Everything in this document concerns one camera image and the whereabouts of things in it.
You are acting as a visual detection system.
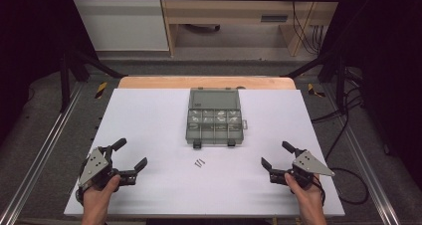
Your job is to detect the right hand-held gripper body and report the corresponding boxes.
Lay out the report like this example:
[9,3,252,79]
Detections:
[269,148,336,190]

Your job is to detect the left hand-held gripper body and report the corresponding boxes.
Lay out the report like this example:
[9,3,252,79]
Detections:
[77,145,138,191]

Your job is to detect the grey clear compartment box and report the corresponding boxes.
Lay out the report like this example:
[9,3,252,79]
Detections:
[184,87,249,149]

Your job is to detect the person's right hand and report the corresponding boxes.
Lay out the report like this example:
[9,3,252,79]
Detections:
[284,172,324,216]

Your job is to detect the person's left hand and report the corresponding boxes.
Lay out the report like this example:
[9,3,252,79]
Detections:
[82,174,122,215]

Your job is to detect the white table board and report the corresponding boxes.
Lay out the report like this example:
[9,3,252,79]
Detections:
[64,88,346,218]

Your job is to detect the yellow black tape marker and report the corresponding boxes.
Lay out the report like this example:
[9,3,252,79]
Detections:
[95,82,109,100]
[307,83,326,99]

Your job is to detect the group of small metal parts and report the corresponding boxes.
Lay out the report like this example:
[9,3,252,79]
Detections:
[188,110,243,131]

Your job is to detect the wooden table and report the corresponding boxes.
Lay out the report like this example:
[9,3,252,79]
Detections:
[117,76,297,91]

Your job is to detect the white cabinet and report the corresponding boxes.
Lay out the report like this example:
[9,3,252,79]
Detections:
[67,0,170,53]

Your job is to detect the wooden desk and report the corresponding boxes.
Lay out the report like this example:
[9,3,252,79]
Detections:
[157,0,345,58]

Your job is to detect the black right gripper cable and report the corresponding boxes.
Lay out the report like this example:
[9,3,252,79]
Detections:
[312,178,326,208]

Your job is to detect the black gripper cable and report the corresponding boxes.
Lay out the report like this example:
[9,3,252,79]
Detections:
[312,178,326,208]
[75,186,86,207]

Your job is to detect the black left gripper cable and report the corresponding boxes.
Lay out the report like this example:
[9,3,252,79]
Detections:
[75,186,86,207]

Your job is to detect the black floor cable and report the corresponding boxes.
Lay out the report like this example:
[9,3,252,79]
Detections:
[311,68,370,206]

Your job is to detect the aluminium floor rail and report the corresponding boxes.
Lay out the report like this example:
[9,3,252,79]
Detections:
[321,85,402,225]
[0,82,85,225]

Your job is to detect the black frame stand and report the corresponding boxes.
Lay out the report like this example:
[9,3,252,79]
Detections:
[281,48,348,113]
[59,48,129,113]

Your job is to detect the black hanging cables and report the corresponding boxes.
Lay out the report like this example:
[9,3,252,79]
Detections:
[289,0,324,56]

